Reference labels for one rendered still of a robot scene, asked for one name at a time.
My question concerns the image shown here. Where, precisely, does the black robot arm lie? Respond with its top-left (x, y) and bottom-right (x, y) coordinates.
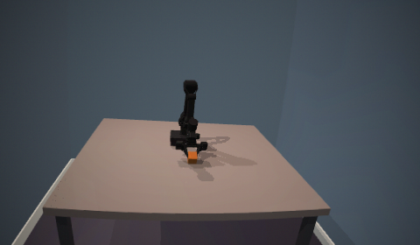
top-left (178, 80), bottom-right (200, 142)

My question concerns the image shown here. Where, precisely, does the orange cube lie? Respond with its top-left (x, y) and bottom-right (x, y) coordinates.
top-left (187, 151), bottom-right (197, 164)

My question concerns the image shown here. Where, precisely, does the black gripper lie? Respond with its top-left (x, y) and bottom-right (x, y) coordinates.
top-left (176, 140), bottom-right (208, 157)

